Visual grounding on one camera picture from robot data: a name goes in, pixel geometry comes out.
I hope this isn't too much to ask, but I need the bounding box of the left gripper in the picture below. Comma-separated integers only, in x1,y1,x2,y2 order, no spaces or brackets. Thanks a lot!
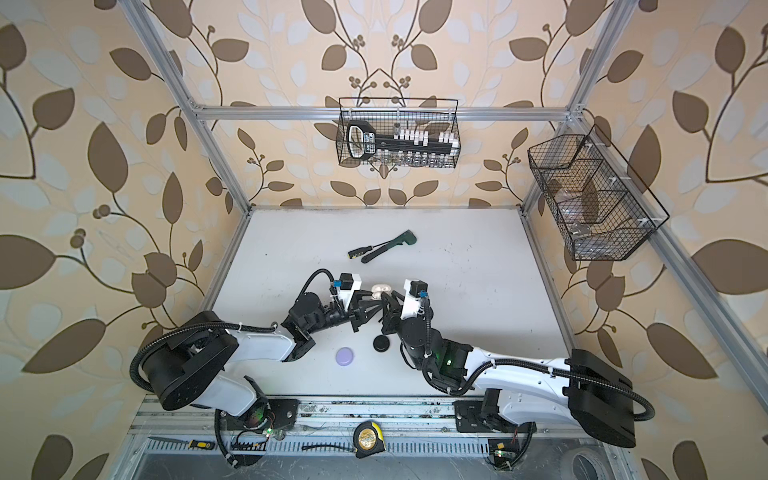
305,289,387,338

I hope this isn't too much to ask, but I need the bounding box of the cream earbud charging case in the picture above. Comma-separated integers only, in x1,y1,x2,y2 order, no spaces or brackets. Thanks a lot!
371,284,392,300

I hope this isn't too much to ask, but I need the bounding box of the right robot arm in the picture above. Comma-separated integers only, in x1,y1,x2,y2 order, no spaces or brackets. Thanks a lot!
372,285,655,449

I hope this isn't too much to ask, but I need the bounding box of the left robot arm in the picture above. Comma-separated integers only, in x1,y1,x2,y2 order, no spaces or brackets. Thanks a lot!
129,268,403,469

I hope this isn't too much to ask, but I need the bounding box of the purple round charging case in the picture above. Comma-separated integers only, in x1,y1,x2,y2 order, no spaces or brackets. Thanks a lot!
335,347,355,367

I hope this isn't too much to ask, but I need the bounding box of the black yellow screwdriver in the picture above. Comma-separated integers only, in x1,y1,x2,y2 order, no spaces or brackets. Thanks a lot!
347,242,389,263

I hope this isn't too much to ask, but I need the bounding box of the green pipe wrench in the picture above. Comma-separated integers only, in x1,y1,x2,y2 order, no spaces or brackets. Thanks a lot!
361,230,417,264

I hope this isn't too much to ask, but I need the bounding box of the yellow black tape measure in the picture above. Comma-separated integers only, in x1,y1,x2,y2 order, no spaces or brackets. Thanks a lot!
353,420,386,459

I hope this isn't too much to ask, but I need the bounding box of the black socket tool set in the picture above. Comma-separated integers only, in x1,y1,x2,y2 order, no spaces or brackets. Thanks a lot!
341,120,461,163

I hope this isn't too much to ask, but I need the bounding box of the grey tape roll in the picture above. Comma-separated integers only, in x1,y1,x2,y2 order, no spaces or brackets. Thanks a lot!
560,449,612,480

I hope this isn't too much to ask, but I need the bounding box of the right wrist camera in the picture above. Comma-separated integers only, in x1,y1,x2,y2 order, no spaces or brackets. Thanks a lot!
401,279,428,320

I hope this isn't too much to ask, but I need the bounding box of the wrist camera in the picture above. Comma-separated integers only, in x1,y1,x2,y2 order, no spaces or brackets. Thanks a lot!
401,279,428,320
333,273,362,310

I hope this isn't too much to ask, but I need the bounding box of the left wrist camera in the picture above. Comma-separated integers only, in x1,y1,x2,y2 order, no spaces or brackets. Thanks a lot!
333,273,362,310

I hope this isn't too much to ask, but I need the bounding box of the back wire basket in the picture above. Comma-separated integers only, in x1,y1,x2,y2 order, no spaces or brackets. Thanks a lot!
335,95,462,169

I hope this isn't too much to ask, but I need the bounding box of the wire basket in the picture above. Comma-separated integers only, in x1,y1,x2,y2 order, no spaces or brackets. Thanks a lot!
527,125,670,261
335,95,462,169

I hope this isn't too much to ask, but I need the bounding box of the small yellow-handled screwdriver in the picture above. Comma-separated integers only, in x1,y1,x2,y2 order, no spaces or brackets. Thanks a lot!
149,436,217,451

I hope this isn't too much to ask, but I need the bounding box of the right wire basket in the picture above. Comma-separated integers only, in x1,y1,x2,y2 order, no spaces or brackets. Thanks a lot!
527,125,670,261

